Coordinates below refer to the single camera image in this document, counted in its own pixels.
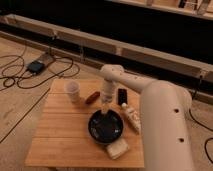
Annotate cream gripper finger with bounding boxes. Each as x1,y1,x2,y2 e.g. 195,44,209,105
101,104,109,116

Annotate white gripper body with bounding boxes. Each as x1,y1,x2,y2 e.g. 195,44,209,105
101,80,115,104

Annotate dark ceramic bowl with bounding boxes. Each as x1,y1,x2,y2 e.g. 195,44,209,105
88,110,123,144

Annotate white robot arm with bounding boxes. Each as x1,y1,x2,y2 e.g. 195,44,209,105
100,64,195,171

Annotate black rectangular device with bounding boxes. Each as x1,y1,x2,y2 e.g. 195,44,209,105
117,88,127,105

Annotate beige folded sponge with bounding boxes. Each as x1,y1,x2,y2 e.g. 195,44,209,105
106,138,130,160

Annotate wooden side table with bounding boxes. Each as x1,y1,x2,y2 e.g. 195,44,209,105
25,79,144,169

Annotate long wooden beam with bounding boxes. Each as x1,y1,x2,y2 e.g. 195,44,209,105
0,14,213,82

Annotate black floor cable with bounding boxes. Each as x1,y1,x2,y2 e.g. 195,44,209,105
0,43,81,90

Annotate black cable at right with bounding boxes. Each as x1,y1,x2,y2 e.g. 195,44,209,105
188,75,213,166

